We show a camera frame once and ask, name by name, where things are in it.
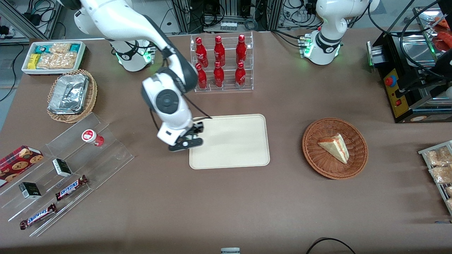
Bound cream plastic tray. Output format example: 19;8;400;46
189;114;270;170

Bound red gum bottle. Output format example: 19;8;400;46
82;129;105;147

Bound tray of packaged snacks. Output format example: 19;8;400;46
418;140;452;216

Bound black heating machine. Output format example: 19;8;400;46
367;6;452;124

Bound red cola bottle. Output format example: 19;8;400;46
235;62;246;87
236;34;247;65
195;37;209;67
214;35;226;66
213;61;225;88
195;63;208;90

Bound clear acrylic bottle rack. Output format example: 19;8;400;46
190;31;254;93

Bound red food packets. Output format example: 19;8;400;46
432;16;452;52

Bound clear acrylic step display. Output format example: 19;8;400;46
0;112;135;237

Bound clear snack bag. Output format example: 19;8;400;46
425;146;452;166
429;165;452;184

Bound light wicker basket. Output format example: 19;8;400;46
47;69;98;123

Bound wrapped triangle sandwich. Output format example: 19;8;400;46
317;133;350;164

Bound silver foil packs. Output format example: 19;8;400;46
48;74;89;115

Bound small black box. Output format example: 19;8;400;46
52;158;72;177
19;182;42;199

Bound snickers bar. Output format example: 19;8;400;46
19;203;57;230
55;175;89;201

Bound round brown wicker basket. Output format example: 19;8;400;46
302;117;369;180

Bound large clear nut bag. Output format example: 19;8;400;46
37;52;78;69

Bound small clear nut bag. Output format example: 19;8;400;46
49;43;71;54

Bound red cookie box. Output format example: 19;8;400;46
0;145;44;187

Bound white plastic bin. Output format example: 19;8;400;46
22;41;86;75

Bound black floor cable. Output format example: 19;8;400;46
305;238;357;254

